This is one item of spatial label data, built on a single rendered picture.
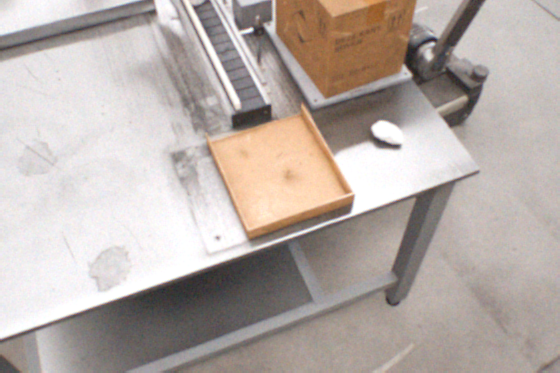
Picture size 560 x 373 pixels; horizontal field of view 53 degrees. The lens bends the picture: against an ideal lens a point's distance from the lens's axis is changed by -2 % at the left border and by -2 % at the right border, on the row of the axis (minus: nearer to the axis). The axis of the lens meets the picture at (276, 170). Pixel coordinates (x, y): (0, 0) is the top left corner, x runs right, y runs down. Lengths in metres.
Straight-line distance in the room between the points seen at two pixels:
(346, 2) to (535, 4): 2.26
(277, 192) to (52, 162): 0.56
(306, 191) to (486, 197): 1.27
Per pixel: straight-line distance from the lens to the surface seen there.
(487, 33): 3.25
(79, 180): 1.46
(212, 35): 1.67
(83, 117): 1.59
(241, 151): 1.43
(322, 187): 1.37
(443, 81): 2.54
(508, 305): 2.28
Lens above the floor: 1.95
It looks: 53 degrees down
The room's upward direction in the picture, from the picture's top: straight up
